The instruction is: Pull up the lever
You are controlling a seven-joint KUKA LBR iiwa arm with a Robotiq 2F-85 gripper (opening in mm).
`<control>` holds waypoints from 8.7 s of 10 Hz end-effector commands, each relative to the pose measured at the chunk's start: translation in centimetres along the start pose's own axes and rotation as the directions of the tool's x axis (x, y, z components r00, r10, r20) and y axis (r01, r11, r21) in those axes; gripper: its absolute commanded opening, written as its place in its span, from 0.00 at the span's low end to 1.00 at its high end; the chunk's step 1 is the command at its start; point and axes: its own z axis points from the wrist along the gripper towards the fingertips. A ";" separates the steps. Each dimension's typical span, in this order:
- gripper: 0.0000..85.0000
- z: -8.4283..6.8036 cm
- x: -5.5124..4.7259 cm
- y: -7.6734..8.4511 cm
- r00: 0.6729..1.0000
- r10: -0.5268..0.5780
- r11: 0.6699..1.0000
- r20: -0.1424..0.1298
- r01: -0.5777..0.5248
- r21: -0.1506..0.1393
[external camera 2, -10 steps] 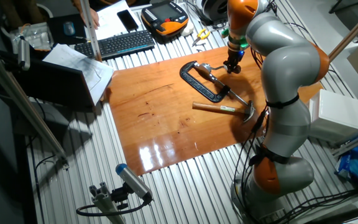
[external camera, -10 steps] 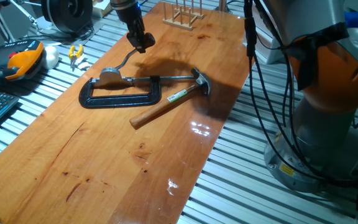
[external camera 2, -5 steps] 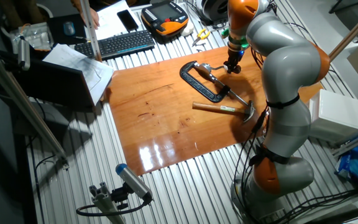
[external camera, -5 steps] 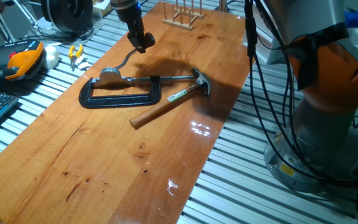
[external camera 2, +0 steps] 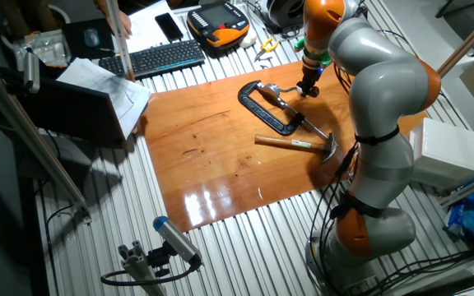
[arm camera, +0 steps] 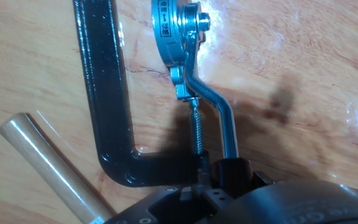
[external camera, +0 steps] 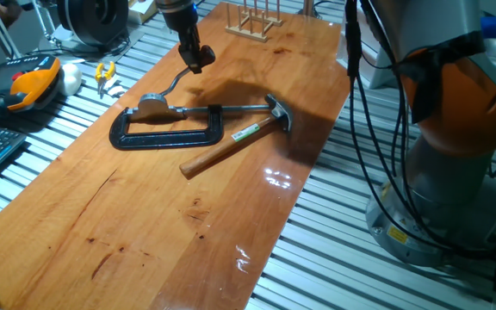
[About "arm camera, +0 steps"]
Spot wooden handled claw hammer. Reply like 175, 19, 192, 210
0, 112, 117, 224

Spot glossy wooden board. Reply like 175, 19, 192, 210
0, 0, 358, 224

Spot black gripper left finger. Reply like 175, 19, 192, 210
104, 174, 234, 224

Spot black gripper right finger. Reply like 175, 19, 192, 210
252, 170, 276, 189

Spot chrome lever with brown knob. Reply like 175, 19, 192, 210
183, 1, 254, 198

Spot black C-clamp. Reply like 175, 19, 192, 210
72, 0, 213, 188

